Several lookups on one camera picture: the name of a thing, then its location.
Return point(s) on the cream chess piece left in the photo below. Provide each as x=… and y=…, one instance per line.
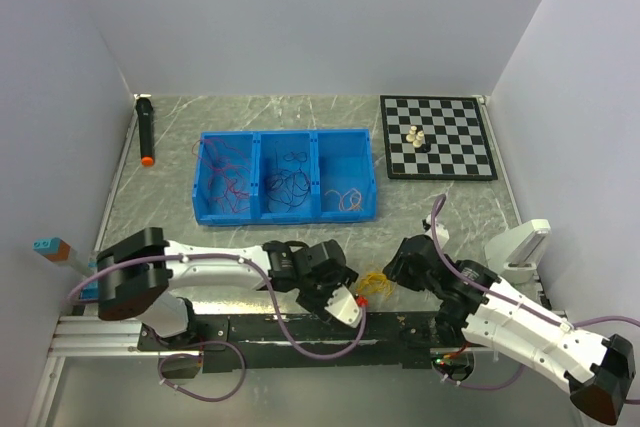
x=410, y=137

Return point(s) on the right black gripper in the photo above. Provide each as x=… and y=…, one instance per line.
x=395, y=270

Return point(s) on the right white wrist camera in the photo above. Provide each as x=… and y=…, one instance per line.
x=439, y=231

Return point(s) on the cream chess piece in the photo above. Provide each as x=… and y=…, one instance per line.
x=410, y=137
x=419, y=140

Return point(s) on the blue three-compartment bin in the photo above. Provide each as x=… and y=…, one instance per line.
x=284, y=177

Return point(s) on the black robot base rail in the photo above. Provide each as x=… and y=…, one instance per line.
x=409, y=339

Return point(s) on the cream chess piece right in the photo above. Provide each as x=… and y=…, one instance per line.
x=419, y=140

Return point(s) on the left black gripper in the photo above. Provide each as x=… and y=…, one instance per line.
x=344, y=276

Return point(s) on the blue white brick stack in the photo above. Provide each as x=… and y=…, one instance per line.
x=90, y=293

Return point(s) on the blue and brown toy block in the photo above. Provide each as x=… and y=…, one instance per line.
x=61, y=254

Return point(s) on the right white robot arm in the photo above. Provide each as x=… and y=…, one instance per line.
x=482, y=308

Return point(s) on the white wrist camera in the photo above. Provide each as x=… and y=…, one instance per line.
x=342, y=305
x=439, y=231

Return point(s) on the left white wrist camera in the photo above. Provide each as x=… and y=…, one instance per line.
x=342, y=305

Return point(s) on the black marker orange cap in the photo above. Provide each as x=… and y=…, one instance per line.
x=145, y=114

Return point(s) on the black and white chessboard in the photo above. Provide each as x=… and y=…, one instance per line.
x=453, y=126

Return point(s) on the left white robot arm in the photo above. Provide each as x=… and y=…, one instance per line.
x=140, y=272

